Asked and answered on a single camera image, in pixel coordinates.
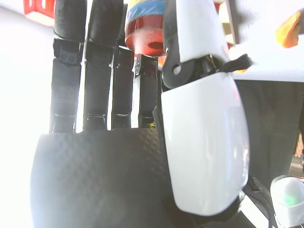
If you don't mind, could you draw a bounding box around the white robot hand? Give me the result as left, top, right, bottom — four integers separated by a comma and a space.
29, 0, 250, 228

